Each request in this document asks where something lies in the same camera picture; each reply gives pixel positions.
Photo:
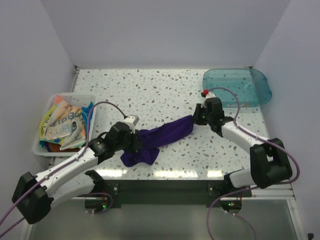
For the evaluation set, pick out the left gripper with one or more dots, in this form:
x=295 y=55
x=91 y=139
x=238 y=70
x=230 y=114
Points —
x=136 y=141

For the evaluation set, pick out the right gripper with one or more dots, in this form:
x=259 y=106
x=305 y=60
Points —
x=196 y=117

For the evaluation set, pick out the purple towel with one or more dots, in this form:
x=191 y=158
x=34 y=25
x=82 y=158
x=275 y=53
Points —
x=153 y=139

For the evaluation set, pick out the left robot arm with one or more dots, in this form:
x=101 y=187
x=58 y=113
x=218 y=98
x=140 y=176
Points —
x=35 y=195

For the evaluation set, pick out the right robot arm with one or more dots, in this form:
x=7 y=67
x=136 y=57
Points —
x=269 y=164

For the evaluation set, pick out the blue towel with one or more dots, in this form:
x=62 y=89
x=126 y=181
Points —
x=85 y=115

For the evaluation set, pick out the teal translucent plastic bin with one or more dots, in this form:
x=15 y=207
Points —
x=250 y=86

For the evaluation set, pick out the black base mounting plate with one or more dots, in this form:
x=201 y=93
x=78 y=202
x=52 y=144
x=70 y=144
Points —
x=160 y=192

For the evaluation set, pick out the white plastic laundry basket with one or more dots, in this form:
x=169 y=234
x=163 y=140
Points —
x=76 y=99

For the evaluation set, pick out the colourful printed towel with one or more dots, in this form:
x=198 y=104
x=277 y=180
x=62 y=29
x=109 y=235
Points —
x=62 y=128

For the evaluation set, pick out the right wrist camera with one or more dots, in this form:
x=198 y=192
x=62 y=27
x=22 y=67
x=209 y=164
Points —
x=206 y=94

